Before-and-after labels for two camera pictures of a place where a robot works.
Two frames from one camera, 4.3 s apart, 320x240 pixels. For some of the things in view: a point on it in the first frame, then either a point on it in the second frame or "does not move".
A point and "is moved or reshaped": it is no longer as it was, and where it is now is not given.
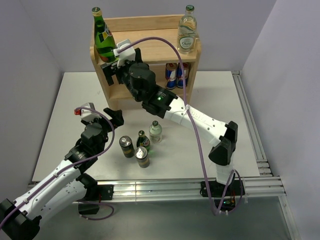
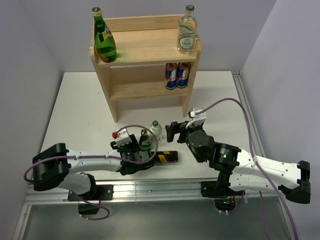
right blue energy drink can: (186, 68) does not move
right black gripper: (109, 71) → (175, 127)
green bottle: (104, 39) does not move
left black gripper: (116, 115) → (134, 144)
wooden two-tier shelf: (156, 37) does not move
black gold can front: (141, 153) is moved or reshaped
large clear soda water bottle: (188, 39) does not move
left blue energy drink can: (170, 74) does not move
